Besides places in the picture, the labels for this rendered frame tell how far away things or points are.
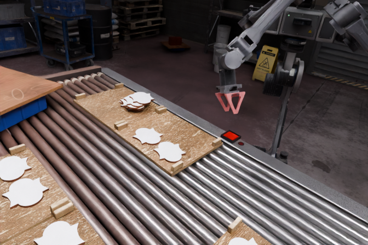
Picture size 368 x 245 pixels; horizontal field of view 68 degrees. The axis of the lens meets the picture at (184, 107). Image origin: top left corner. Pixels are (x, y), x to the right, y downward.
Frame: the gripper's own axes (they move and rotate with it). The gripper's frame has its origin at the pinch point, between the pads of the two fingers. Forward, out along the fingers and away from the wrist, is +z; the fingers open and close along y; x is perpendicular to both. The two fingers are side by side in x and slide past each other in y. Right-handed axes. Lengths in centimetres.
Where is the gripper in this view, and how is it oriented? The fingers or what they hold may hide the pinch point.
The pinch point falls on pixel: (230, 110)
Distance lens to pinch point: 99.8
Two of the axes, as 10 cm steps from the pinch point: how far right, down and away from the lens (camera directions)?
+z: 1.2, 9.9, 0.9
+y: 1.6, 0.7, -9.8
